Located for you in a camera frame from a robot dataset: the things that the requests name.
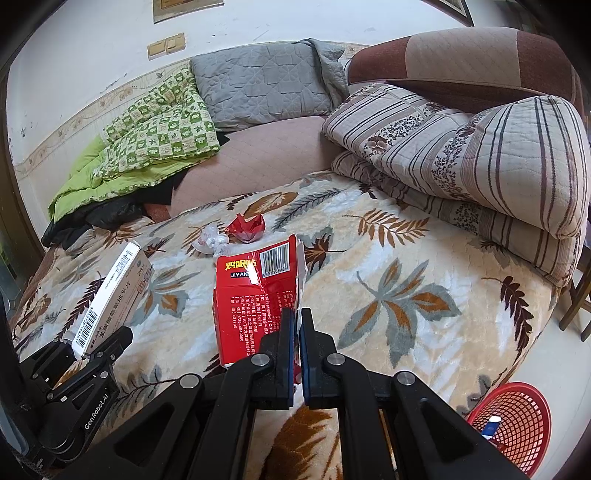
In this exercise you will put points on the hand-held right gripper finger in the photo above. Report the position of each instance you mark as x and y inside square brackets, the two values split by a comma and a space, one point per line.
[293, 378]
[303, 364]

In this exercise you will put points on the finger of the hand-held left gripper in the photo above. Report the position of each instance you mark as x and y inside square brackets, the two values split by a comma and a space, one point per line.
[48, 362]
[113, 346]

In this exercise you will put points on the red white snack packet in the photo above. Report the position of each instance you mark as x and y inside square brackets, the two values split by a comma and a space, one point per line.
[249, 314]

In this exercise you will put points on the clear plastic wrapper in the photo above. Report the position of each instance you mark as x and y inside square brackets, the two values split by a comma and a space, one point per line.
[210, 242]

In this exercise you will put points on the red wrapper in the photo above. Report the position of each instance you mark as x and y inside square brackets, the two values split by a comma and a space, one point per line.
[244, 227]

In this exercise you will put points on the red plastic basket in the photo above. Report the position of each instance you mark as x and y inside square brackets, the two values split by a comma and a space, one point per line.
[521, 415]

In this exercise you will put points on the black garment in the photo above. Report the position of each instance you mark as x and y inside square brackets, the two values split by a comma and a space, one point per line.
[97, 217]

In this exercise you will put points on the leaf print blanket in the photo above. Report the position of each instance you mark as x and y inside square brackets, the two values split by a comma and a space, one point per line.
[392, 258]

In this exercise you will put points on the green checked quilt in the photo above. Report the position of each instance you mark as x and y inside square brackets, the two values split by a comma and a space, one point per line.
[157, 124]

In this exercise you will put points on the wooden furniture leg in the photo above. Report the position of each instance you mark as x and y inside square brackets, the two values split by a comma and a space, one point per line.
[575, 300]

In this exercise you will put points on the grey quilted pillow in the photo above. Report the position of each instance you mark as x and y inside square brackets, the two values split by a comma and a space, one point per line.
[263, 83]

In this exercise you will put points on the striped floral quilt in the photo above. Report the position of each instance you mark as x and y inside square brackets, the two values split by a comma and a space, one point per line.
[508, 152]

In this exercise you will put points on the brown patchwork headboard cushion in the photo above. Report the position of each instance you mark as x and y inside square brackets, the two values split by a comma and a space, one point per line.
[461, 60]

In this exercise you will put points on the yellow wall switch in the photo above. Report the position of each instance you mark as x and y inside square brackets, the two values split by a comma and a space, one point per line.
[157, 49]
[175, 42]

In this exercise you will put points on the framed wall picture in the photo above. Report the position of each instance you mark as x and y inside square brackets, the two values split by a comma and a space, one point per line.
[189, 9]
[455, 9]

